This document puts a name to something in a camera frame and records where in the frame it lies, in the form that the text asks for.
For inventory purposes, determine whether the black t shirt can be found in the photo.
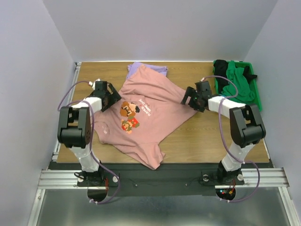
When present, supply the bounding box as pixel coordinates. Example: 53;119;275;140
213;59;258;89

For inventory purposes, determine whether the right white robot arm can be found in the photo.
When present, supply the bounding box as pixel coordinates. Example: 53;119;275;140
181;81;266;184

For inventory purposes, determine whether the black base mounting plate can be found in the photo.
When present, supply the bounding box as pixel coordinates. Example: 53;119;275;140
77;162;245;197

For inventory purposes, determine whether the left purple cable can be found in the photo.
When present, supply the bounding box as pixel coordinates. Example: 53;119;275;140
57;81;122;205

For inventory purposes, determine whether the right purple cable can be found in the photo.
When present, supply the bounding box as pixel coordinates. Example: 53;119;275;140
199;75;261;203

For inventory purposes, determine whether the pink printed t shirt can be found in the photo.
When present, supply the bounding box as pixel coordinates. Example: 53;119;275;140
94;65;196;170

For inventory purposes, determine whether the right aluminium rail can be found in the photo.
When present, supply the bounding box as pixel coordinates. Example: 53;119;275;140
215;167;291;189

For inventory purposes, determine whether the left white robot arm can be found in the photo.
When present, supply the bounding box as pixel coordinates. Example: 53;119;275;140
57;79;121;186

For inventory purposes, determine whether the purple cable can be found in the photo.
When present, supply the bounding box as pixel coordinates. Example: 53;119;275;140
199;75;261;203
57;81;122;205

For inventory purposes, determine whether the left aluminium rail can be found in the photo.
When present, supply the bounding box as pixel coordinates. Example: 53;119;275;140
38;62;82;189

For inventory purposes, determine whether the green t shirt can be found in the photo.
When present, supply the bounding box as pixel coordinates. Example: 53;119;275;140
221;61;255;104

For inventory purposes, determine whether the purple t shirt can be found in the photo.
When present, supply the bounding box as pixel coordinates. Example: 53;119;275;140
126;62;168;80

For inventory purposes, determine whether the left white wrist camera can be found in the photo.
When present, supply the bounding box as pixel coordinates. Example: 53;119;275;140
88;79;101;90

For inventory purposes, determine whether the aluminium rail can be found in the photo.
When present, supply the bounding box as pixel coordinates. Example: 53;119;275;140
38;62;82;189
215;167;291;189

